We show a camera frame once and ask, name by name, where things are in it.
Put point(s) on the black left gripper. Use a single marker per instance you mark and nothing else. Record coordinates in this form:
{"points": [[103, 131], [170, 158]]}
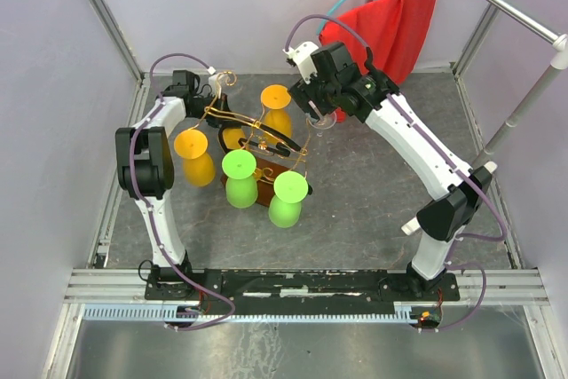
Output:
{"points": [[221, 101]]}

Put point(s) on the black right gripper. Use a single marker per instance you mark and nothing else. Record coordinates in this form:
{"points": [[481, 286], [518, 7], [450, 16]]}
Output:
{"points": [[303, 93]]}

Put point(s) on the clear wine glass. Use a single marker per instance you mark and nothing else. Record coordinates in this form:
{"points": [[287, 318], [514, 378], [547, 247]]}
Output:
{"points": [[322, 122]]}

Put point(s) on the orange plastic goblet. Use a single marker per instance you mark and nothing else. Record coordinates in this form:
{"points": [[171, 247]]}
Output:
{"points": [[232, 136], [192, 147], [275, 98]]}

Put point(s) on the gold wire wine glass rack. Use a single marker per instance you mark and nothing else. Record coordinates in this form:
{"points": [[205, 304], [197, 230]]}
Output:
{"points": [[274, 152]]}

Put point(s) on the green plastic goblet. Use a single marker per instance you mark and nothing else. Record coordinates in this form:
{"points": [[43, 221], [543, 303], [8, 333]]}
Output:
{"points": [[290, 189], [240, 187]]}

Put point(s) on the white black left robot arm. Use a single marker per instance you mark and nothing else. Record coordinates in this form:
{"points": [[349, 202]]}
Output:
{"points": [[145, 170]]}

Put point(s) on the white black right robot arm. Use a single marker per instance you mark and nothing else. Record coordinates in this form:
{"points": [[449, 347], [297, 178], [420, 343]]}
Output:
{"points": [[330, 79]]}

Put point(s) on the red cloth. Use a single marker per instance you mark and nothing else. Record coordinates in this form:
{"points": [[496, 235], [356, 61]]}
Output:
{"points": [[395, 31]]}

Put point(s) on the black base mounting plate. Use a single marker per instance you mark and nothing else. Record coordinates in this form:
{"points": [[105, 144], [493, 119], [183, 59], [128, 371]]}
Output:
{"points": [[323, 291]]}

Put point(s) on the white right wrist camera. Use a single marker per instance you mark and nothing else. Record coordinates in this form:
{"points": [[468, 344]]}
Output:
{"points": [[301, 57]]}

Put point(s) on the white cable duct rail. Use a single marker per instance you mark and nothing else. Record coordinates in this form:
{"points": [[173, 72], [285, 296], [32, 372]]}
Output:
{"points": [[183, 313]]}

